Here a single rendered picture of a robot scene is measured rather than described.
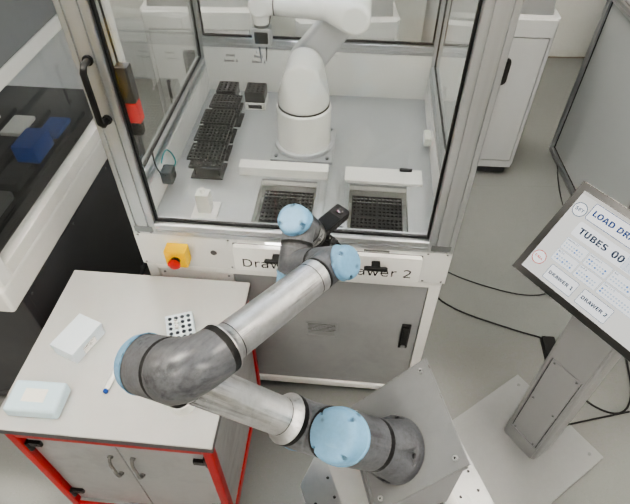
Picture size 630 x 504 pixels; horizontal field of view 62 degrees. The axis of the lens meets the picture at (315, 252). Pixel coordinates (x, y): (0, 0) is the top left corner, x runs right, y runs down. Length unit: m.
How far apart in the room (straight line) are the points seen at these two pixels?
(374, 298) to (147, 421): 0.84
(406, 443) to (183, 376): 0.55
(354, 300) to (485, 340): 0.99
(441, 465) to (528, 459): 1.19
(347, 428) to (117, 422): 0.73
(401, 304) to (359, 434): 0.85
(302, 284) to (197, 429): 0.66
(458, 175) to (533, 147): 2.52
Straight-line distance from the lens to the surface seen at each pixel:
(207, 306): 1.77
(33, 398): 1.69
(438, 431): 1.26
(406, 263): 1.68
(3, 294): 1.85
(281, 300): 0.99
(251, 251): 1.70
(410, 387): 1.32
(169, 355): 0.91
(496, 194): 3.49
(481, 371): 2.60
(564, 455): 2.48
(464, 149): 1.43
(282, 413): 1.18
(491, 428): 2.43
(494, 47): 1.30
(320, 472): 1.47
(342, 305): 1.91
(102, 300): 1.88
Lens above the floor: 2.14
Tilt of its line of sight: 47 degrees down
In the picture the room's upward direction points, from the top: straight up
